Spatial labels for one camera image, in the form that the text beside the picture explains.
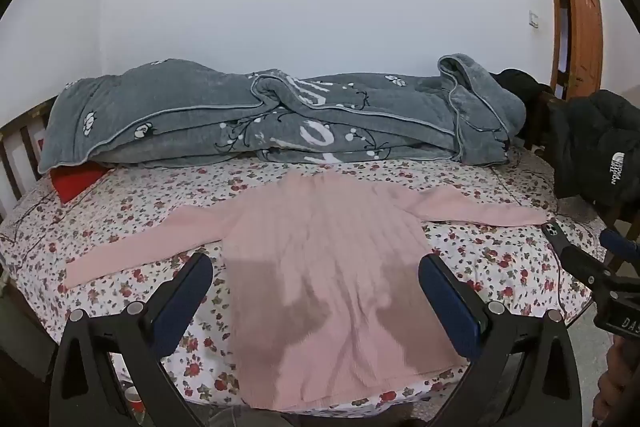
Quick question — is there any grey floral blanket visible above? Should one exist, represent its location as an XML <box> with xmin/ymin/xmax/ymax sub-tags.
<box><xmin>39</xmin><ymin>54</ymin><xmax>526</xmax><ymax>172</ymax></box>

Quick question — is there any pink knit sweater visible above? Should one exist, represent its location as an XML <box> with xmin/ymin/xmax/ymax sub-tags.
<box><xmin>65</xmin><ymin>171</ymin><xmax>547</xmax><ymax>411</ymax></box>

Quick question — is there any wooden door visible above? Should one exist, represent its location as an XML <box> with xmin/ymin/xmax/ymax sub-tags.
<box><xmin>551</xmin><ymin>0</ymin><xmax>604</xmax><ymax>100</ymax></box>

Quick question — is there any white wall switch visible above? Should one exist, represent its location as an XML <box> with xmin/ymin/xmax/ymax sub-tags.
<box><xmin>528</xmin><ymin>11</ymin><xmax>539</xmax><ymax>28</ymax></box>

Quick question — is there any wooden headboard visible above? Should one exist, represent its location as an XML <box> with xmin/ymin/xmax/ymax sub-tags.
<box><xmin>1</xmin><ymin>98</ymin><xmax>55</xmax><ymax>221</ymax></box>

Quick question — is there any person's right hand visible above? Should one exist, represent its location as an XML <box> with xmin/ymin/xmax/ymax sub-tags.
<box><xmin>592</xmin><ymin>336</ymin><xmax>639</xmax><ymax>426</ymax></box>

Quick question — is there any black garment on chair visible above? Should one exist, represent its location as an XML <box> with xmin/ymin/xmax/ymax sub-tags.
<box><xmin>491</xmin><ymin>68</ymin><xmax>552</xmax><ymax>145</ymax></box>

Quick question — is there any red pillow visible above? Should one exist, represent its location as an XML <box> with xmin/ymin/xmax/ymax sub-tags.
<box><xmin>50</xmin><ymin>161</ymin><xmax>110</xmax><ymax>204</ymax></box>

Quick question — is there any red paper cup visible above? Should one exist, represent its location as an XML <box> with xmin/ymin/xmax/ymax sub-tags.
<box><xmin>124</xmin><ymin>386</ymin><xmax>145</xmax><ymax>425</ymax></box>

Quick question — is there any floral bed sheet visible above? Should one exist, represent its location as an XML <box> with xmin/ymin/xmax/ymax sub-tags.
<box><xmin>1</xmin><ymin>150</ymin><xmax>605</xmax><ymax>407</ymax></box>

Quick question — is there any black smartphone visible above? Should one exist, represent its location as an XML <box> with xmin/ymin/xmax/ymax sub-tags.
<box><xmin>541</xmin><ymin>220</ymin><xmax>572</xmax><ymax>256</ymax></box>

